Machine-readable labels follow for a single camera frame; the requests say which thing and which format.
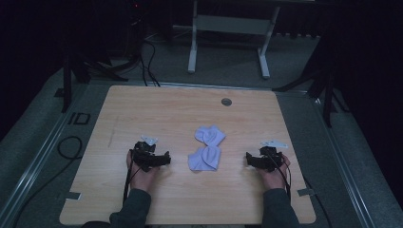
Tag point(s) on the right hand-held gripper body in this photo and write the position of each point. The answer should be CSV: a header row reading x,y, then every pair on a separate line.
x,y
271,158

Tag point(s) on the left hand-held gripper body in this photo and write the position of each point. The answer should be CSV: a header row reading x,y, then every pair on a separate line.
x,y
143,155

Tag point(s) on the white cloth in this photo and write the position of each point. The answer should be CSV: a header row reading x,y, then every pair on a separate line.
x,y
206,152

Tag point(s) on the person's right hand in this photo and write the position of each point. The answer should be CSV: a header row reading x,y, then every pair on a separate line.
x,y
274,179

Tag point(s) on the person's left hand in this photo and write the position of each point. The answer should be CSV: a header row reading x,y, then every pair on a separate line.
x,y
141,179

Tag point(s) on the grey round table grommet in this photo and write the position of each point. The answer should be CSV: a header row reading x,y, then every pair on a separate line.
x,y
226,102

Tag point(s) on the black tape floor marking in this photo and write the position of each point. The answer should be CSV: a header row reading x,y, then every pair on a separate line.
x,y
79,118

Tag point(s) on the black tripod stand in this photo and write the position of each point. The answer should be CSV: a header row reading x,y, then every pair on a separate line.
x,y
67,85
328,95

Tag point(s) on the metal floor rail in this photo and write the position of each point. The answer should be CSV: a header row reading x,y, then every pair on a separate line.
x,y
31,171
343,164

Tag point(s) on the white metal table frame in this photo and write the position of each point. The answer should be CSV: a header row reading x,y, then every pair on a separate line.
x,y
233,24

